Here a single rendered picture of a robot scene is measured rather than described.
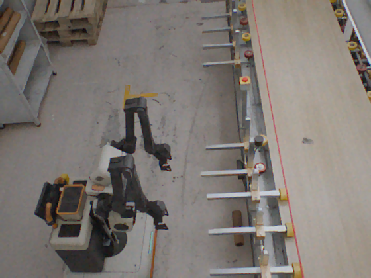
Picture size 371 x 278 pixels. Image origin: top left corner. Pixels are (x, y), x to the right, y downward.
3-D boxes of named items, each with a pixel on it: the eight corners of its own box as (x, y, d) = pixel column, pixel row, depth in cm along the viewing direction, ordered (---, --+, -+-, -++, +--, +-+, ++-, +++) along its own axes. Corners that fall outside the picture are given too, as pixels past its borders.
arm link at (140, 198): (123, 153, 206) (119, 171, 199) (134, 153, 206) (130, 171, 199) (138, 198, 239) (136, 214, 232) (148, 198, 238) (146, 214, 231)
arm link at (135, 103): (123, 93, 232) (120, 106, 225) (147, 95, 232) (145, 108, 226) (125, 141, 266) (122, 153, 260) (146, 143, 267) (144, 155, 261)
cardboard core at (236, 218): (234, 242, 334) (232, 210, 353) (234, 246, 340) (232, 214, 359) (244, 241, 333) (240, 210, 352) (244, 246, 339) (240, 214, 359)
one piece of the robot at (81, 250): (74, 279, 317) (33, 230, 253) (89, 216, 352) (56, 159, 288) (116, 280, 314) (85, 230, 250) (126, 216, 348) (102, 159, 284)
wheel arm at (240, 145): (206, 151, 304) (205, 147, 301) (206, 147, 306) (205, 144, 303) (264, 148, 301) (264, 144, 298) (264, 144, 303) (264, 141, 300)
